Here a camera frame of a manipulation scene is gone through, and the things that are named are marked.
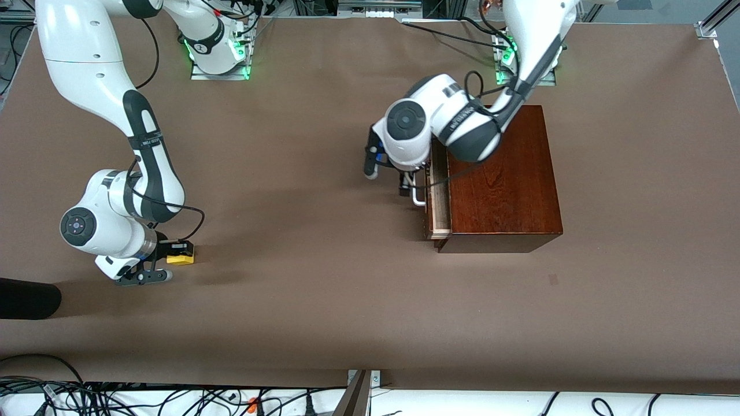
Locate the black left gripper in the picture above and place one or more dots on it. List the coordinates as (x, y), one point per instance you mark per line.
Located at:
(404, 186)

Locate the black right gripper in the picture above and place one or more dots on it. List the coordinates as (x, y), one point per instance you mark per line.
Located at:
(163, 241)

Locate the yellow block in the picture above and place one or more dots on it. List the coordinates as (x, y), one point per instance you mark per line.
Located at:
(180, 260)

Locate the wooden drawer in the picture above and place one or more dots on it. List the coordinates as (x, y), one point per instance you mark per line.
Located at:
(439, 214)

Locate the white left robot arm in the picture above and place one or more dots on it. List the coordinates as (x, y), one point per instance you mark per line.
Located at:
(537, 34)

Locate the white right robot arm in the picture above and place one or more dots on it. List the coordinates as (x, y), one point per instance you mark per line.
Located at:
(81, 58)

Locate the dark brown wooden cabinet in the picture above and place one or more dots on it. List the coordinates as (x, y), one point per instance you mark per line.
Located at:
(509, 196)

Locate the black cylindrical object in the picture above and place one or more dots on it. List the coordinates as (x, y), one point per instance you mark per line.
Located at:
(29, 297)

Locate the white power strip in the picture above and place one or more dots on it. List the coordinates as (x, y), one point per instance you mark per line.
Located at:
(378, 12)

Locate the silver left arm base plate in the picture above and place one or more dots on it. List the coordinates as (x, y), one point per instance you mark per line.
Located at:
(500, 81)

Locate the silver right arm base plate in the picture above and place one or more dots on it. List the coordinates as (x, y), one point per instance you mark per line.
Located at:
(199, 75)

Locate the silver metal bracket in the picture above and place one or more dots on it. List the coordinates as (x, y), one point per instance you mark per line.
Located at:
(376, 378)

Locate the grey metal post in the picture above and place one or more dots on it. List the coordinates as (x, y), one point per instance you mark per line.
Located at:
(354, 401)

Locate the aluminium frame profile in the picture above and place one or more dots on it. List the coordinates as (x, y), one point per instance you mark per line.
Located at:
(17, 17)
(595, 8)
(720, 14)

